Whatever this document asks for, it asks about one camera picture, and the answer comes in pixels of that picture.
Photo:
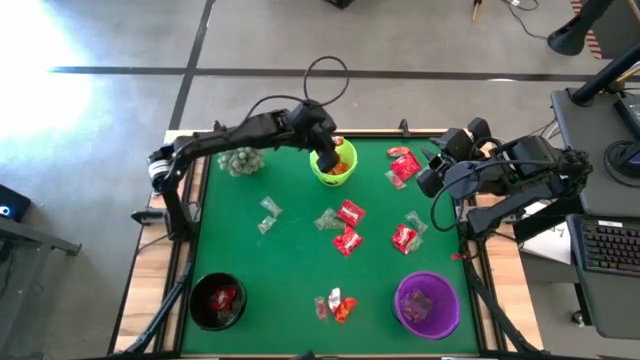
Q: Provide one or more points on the grey desk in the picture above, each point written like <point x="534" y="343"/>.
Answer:
<point x="590" y="115"/>

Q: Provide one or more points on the wooden table board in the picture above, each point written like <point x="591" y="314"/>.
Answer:
<point x="507" y="285"/>

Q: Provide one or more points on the green felt mat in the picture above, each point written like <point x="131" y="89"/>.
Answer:
<point x="290" y="270"/>

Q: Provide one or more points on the white paper sheet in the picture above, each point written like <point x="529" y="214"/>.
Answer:
<point x="550" y="245"/>

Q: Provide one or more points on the small red tag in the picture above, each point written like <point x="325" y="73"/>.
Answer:
<point x="459" y="257"/>

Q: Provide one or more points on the orange striped object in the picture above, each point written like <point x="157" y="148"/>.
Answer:
<point x="594" y="45"/>

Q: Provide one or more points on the dark device on desk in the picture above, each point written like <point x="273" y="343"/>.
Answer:
<point x="629" y="115"/>

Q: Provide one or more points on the yellow-tipped wooden stick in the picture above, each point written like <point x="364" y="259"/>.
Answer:
<point x="477" y="9"/>

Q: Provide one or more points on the grey side table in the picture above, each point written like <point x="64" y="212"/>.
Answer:
<point x="20" y="231"/>

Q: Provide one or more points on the black box with blue light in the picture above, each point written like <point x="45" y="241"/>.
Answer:
<point x="12" y="202"/>

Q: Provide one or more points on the black table clamp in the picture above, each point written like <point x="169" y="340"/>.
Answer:
<point x="216" y="127"/>
<point x="404" y="127"/>

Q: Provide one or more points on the round black puck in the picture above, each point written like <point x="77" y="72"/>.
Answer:
<point x="622" y="160"/>

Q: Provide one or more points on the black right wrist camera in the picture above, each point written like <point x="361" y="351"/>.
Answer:
<point x="431" y="183"/>

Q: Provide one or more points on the purple plastic bucket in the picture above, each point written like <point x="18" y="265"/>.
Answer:
<point x="440" y="320"/>

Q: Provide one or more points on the black plastic bucket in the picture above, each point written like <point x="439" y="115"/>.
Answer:
<point x="200" y="300"/>

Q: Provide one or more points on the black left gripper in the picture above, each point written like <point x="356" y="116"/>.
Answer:
<point x="312" y="125"/>

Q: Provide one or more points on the clear-wrapped red candy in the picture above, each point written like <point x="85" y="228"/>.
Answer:
<point x="320" y="307"/>

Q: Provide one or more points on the lime green pumpkin-face bucket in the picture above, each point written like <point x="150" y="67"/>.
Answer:
<point x="351" y="155"/>

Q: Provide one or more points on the spiky pale green plant ball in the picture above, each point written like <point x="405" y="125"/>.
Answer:
<point x="242" y="162"/>

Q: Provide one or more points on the red Skittles pack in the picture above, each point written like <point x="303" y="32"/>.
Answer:
<point x="226" y="296"/>
<point x="351" y="213"/>
<point x="348" y="242"/>
<point x="406" y="166"/>
<point x="403" y="238"/>

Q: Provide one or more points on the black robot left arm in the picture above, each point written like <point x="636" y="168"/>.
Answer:
<point x="225" y="137"/>

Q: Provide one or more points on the black slanted pole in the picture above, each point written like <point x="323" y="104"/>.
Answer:
<point x="605" y="75"/>

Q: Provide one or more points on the clear-wrapped green candy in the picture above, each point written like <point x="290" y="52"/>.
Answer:
<point x="271" y="206"/>
<point x="416" y="222"/>
<point x="395" y="180"/>
<point x="333" y="225"/>
<point x="412" y="302"/>
<point x="266" y="225"/>
<point x="424" y="314"/>
<point x="414" y="245"/>
<point x="324" y="219"/>

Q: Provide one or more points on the black tapered stand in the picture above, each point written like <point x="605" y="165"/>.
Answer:
<point x="570" y="39"/>

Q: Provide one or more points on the black support strut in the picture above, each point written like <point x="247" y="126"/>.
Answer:
<point x="169" y="296"/>
<point x="492" y="307"/>

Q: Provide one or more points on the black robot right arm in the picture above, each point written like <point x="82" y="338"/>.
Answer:
<point x="540" y="160"/>

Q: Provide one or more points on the black caster wheel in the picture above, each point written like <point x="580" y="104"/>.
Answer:
<point x="578" y="318"/>

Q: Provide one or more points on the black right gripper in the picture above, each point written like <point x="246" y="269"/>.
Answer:
<point x="457" y="145"/>

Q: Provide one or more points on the black aluminium table frame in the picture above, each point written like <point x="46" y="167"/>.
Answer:
<point x="375" y="134"/>

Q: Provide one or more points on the orange Reese's pack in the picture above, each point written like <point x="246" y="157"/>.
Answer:
<point x="345" y="310"/>
<point x="342" y="169"/>

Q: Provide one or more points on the grey laptop with backlit keyboard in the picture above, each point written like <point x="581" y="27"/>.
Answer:
<point x="615" y="305"/>

